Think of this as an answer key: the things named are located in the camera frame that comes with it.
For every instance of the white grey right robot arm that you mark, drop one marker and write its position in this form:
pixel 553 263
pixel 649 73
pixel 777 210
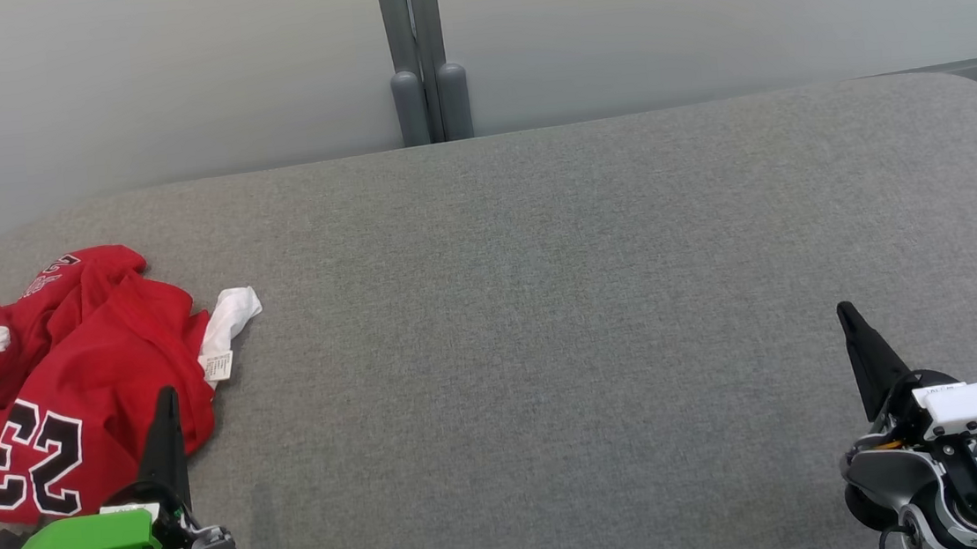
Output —
pixel 887 478

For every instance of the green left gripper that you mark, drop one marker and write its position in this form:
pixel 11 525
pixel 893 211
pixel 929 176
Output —
pixel 70 548

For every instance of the red basketball jersey white sleeves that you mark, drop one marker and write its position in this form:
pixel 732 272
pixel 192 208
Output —
pixel 107 361

